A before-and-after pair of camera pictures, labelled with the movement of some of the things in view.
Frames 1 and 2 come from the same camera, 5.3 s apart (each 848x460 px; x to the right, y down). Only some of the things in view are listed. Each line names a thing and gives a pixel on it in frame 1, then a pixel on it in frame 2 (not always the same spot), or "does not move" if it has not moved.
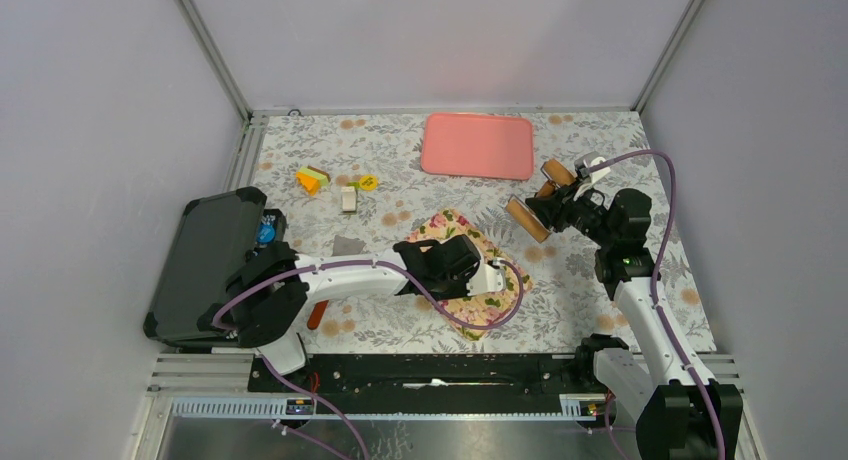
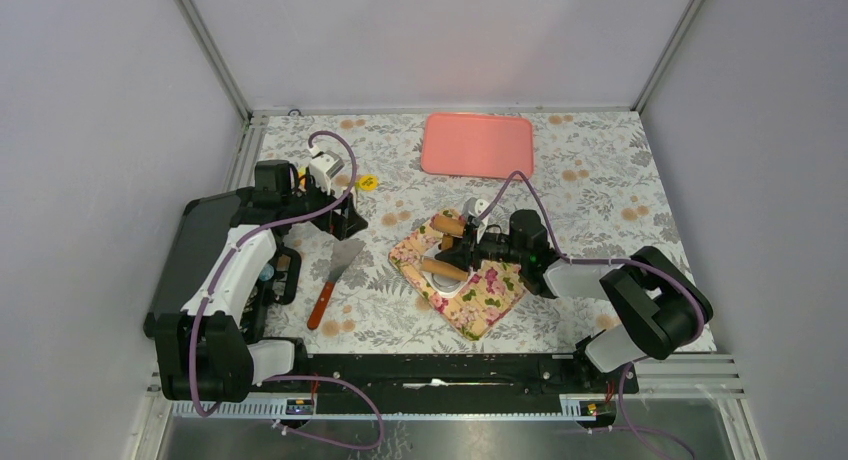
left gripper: [465, 277] to [344, 223]
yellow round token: [368, 183] does not move
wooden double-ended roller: [560, 176] to [446, 227]
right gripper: [557, 209] to [470, 255]
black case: [216, 233] does not move
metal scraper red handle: [317, 314] does not move
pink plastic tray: [483, 146] does not move
